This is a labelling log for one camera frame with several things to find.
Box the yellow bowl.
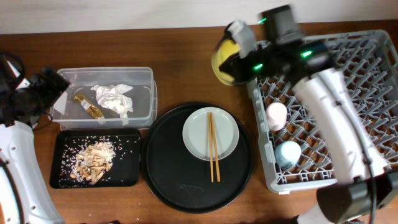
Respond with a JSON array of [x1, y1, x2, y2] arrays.
[[211, 39, 248, 86]]

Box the pink cup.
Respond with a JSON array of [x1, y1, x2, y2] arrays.
[[266, 102, 287, 131]]

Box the gold foil wrapper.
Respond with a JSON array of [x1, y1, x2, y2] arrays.
[[73, 93, 104, 119]]

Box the white napkin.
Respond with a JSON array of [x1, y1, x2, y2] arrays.
[[90, 84, 134, 118]]

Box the wooden chopstick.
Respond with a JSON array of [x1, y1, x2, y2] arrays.
[[207, 112, 214, 183], [210, 112, 221, 182]]

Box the food scraps with rice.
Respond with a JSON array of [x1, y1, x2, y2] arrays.
[[70, 139, 116, 187]]

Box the blue cup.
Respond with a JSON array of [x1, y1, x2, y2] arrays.
[[274, 141, 301, 169]]

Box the white round plate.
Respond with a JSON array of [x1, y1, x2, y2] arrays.
[[182, 107, 239, 161]]

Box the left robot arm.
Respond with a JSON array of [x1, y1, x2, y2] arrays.
[[1, 52, 70, 223]]

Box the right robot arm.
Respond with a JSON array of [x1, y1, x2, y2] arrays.
[[213, 5, 397, 223]]

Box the grey dishwasher rack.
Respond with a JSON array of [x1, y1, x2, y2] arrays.
[[247, 30, 397, 194]]

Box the clear plastic waste bin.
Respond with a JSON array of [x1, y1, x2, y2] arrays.
[[50, 67, 157, 130]]

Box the white label on bin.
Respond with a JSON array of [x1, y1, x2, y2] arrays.
[[53, 92, 68, 115]]

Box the black rectangular tray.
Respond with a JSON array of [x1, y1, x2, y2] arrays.
[[49, 128, 141, 189]]

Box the round black serving tray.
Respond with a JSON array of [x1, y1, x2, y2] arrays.
[[141, 102, 253, 213]]

